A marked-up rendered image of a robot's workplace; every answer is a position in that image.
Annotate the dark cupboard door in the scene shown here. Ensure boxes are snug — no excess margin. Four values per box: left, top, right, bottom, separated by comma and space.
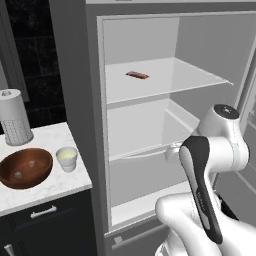
0, 223, 98, 256

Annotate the white fridge shelf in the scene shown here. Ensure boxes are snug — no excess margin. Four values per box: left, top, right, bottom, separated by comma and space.
104, 56, 234, 105

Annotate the brown wooden bowl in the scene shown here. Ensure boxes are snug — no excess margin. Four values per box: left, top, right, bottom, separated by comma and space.
0, 147, 54, 190

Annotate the glass of lemonade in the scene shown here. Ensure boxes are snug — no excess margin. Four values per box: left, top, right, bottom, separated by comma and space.
55, 146, 79, 173

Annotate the silver drawer handle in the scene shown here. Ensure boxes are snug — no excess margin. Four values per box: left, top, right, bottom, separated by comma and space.
30, 205, 58, 220

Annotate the grey open fridge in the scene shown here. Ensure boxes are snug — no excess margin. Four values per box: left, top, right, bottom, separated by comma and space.
49, 0, 256, 256

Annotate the brown chocolate bar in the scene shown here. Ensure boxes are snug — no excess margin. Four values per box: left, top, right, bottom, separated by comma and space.
125, 70, 150, 81

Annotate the silver cupboard door handle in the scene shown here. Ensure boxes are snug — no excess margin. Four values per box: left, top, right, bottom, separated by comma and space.
3, 243, 16, 256

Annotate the grey fridge door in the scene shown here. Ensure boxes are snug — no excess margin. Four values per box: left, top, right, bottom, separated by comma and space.
233, 43, 256, 214

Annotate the grey freezer drawer handle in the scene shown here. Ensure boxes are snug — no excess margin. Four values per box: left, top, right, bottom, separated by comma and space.
111, 224, 168, 251

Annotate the grey wall cabinet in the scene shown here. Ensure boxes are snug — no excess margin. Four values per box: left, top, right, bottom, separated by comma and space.
0, 0, 30, 103

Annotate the white paper towel roll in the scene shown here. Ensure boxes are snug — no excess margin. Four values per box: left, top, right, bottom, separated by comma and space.
0, 88, 35, 147

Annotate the grey freezer drawer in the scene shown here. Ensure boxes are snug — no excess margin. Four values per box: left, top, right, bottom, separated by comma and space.
104, 222, 169, 256

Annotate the dark drawer front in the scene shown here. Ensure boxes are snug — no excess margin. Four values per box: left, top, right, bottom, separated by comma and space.
0, 189, 95, 236

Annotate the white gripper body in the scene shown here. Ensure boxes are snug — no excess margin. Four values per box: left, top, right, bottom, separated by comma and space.
164, 142, 184, 164

